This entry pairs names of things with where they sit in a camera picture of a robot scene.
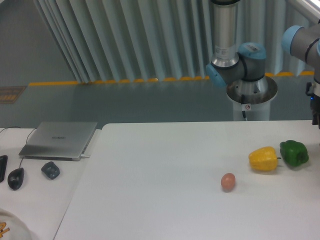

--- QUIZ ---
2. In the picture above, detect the dark grey small case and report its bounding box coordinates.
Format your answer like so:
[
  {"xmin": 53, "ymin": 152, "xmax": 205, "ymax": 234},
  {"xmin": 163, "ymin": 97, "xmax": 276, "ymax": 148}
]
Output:
[{"xmin": 41, "ymin": 161, "xmax": 61, "ymax": 180}]

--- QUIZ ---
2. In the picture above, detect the white cap with yellow letters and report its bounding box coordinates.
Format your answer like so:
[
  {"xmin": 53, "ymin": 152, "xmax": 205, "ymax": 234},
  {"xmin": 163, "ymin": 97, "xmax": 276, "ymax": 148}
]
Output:
[{"xmin": 0, "ymin": 208, "xmax": 32, "ymax": 240}]

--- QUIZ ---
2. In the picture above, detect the silver closed laptop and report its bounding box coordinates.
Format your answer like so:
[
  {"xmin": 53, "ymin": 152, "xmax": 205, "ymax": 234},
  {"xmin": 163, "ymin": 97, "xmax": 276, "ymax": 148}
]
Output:
[{"xmin": 19, "ymin": 121, "xmax": 98, "ymax": 161}]

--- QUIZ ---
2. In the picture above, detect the black flat device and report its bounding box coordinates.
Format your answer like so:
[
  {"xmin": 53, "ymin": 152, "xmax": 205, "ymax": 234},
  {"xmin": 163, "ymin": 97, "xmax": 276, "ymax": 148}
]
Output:
[{"xmin": 0, "ymin": 155, "xmax": 8, "ymax": 183}]

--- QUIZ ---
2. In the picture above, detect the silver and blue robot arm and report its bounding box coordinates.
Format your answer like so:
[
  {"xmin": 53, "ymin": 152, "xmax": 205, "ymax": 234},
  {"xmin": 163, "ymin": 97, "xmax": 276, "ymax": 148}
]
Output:
[{"xmin": 206, "ymin": 0, "xmax": 320, "ymax": 126}]

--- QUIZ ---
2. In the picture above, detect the grey folding partition screen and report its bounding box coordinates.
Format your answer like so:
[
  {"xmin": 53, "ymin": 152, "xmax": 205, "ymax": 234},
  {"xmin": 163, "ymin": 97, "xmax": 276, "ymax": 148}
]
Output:
[{"xmin": 35, "ymin": 0, "xmax": 316, "ymax": 83}]

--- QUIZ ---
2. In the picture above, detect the yellow bell pepper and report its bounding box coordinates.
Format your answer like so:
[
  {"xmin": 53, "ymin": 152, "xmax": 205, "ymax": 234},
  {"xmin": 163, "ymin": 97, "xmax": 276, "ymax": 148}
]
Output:
[{"xmin": 248, "ymin": 146, "xmax": 281, "ymax": 172}]

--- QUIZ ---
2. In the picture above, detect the green bell pepper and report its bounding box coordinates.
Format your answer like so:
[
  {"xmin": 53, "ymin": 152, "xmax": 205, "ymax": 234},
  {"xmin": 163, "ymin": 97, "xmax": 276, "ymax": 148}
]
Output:
[{"xmin": 279, "ymin": 140, "xmax": 309, "ymax": 168}]

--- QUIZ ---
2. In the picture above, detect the black mouse cable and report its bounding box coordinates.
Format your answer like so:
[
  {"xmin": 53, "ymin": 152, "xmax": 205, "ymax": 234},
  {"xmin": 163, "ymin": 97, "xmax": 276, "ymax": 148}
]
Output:
[{"xmin": 0, "ymin": 126, "xmax": 38, "ymax": 170}]

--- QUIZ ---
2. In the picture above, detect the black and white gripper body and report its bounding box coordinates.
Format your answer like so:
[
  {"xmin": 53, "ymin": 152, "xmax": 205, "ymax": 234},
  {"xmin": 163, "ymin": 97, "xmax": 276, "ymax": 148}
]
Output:
[{"xmin": 306, "ymin": 81, "xmax": 320, "ymax": 128}]

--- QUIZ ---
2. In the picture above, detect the black computer mouse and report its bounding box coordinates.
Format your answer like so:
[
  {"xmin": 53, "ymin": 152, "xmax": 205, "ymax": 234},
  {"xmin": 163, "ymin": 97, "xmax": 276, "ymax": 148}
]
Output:
[{"xmin": 7, "ymin": 167, "xmax": 25, "ymax": 191}]

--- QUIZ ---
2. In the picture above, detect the brown egg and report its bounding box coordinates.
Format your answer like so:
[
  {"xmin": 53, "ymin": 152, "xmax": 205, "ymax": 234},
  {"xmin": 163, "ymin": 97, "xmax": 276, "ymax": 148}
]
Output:
[{"xmin": 220, "ymin": 173, "xmax": 236, "ymax": 192}]

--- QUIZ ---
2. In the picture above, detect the black pedestal cable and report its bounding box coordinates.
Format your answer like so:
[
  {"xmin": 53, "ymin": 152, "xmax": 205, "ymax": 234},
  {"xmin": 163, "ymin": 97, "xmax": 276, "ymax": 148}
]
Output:
[{"xmin": 240, "ymin": 93, "xmax": 249, "ymax": 122}]

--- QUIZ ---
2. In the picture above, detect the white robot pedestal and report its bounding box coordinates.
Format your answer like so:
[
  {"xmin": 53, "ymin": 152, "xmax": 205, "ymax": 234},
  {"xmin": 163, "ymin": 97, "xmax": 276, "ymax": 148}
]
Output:
[{"xmin": 226, "ymin": 76, "xmax": 278, "ymax": 121}]

